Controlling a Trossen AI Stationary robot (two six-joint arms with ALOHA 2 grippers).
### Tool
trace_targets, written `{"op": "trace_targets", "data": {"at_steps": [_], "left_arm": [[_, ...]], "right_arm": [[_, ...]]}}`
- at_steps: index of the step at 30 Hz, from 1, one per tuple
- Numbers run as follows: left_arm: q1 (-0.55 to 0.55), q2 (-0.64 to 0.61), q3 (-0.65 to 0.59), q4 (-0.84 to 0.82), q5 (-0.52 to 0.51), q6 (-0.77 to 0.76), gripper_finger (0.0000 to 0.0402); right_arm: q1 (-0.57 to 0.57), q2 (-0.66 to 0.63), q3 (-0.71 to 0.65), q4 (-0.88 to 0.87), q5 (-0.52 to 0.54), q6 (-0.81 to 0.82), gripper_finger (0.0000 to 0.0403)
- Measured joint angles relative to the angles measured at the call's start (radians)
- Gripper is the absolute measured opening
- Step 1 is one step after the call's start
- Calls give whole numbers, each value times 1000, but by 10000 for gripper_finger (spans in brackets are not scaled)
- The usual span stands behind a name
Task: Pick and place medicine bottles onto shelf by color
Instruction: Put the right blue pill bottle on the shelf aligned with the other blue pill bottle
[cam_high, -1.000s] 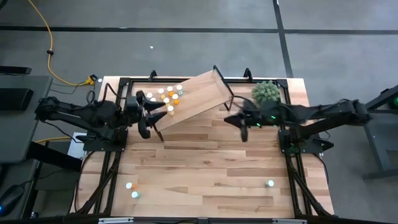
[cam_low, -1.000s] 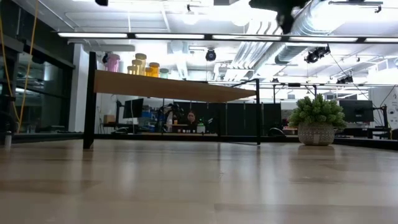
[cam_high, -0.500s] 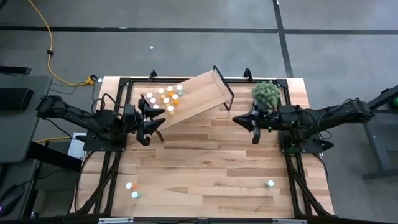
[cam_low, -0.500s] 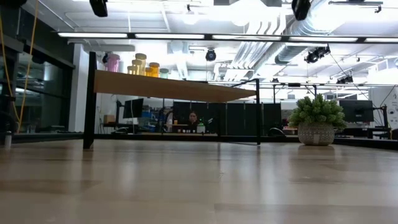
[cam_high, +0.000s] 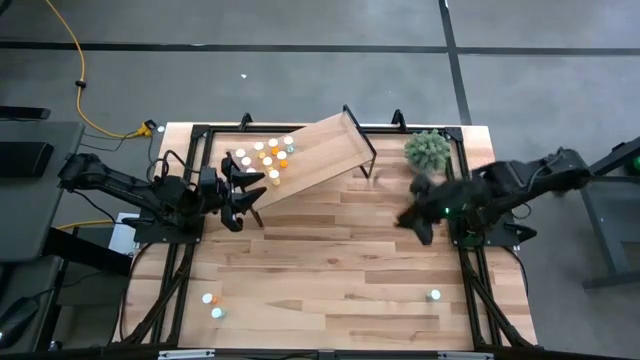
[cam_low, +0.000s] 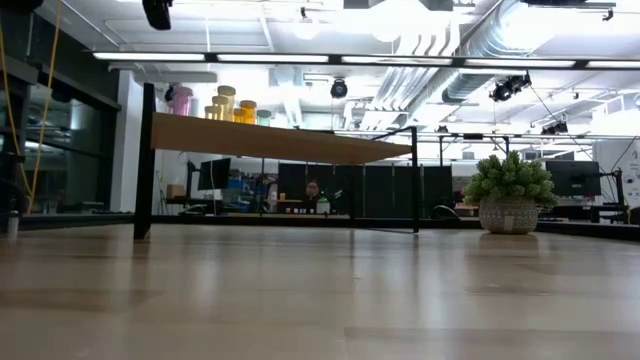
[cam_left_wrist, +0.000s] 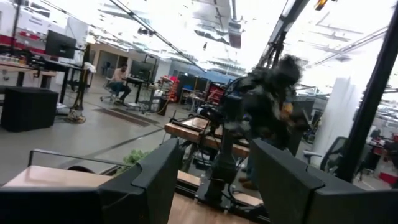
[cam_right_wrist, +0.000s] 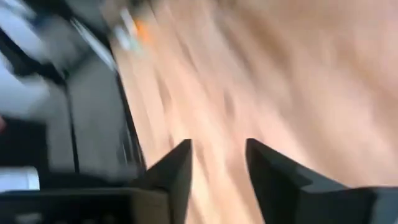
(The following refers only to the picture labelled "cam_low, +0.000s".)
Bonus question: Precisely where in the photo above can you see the yellow hanging cable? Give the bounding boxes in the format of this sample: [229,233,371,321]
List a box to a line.
[27,0,64,214]

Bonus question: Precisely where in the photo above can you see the black room divider panels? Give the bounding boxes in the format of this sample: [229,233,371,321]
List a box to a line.
[277,163,454,219]

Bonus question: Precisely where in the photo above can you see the green plant in patterned pot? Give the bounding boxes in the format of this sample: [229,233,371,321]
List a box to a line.
[462,150,559,235]

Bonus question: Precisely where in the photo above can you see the white poster board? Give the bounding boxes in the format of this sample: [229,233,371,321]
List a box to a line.
[592,139,640,209]

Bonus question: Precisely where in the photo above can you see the silver ventilation duct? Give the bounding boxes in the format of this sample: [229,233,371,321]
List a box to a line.
[442,0,596,105]

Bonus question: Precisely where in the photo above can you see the black track spotlight cluster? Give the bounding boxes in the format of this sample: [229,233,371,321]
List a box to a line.
[488,73,532,104]

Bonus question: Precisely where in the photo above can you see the black track spotlight pair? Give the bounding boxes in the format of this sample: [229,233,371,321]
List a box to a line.
[539,121,570,136]

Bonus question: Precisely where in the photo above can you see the white globe ceiling lamp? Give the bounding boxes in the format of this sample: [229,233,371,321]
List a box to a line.
[293,18,320,41]

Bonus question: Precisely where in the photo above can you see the black office chair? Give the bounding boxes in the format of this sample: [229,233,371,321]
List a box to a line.
[430,203,459,220]

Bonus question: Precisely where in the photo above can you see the wide black computer monitor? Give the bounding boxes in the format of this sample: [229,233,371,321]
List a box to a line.
[544,159,602,198]

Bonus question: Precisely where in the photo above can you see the black table edge rail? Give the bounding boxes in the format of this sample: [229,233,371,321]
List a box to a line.
[0,212,640,242]

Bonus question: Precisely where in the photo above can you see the pink medicine bottle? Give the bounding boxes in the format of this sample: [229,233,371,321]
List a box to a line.
[172,85,194,117]

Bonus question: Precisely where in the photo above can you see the wooden shelf with black frame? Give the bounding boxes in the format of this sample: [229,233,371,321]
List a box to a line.
[133,82,421,241]

